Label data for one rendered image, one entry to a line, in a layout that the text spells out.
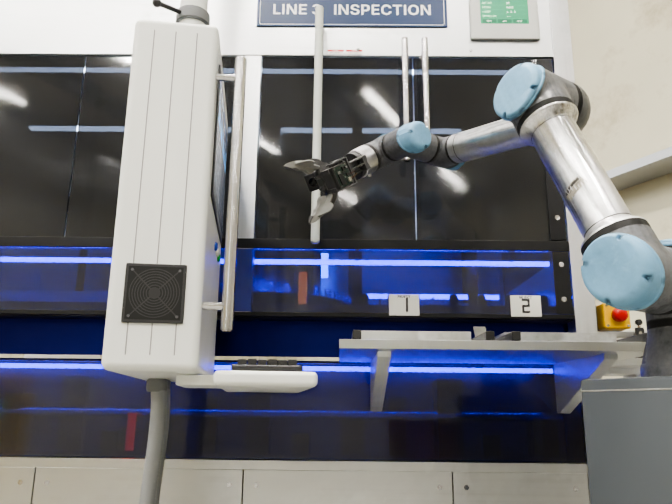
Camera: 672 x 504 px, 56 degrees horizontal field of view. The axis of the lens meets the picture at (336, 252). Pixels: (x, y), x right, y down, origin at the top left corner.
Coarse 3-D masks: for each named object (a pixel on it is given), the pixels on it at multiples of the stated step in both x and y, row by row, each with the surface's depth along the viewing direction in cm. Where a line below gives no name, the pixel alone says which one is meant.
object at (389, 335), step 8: (368, 336) 148; (376, 336) 148; (384, 336) 148; (392, 336) 148; (400, 336) 148; (408, 336) 148; (416, 336) 148; (424, 336) 148; (432, 336) 148; (440, 336) 148; (448, 336) 148; (456, 336) 148; (464, 336) 148
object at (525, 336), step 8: (496, 336) 156; (528, 336) 148; (536, 336) 148; (544, 336) 148; (552, 336) 148; (560, 336) 148; (568, 336) 148; (576, 336) 148; (584, 336) 148; (592, 336) 148; (600, 336) 148; (608, 336) 148
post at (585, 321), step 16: (560, 0) 200; (560, 16) 198; (560, 32) 197; (560, 48) 195; (560, 64) 194; (576, 240) 180; (576, 256) 179; (576, 272) 178; (576, 288) 177; (576, 304) 176; (592, 304) 176; (576, 320) 175; (592, 320) 175
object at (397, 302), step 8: (392, 296) 177; (400, 296) 177; (408, 296) 177; (416, 296) 177; (392, 304) 176; (400, 304) 176; (408, 304) 176; (416, 304) 176; (392, 312) 175; (400, 312) 175; (408, 312) 175; (416, 312) 175
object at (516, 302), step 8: (512, 296) 176; (520, 296) 176; (528, 296) 176; (536, 296) 176; (512, 304) 176; (520, 304) 176; (536, 304) 176; (512, 312) 175; (520, 312) 175; (536, 312) 175
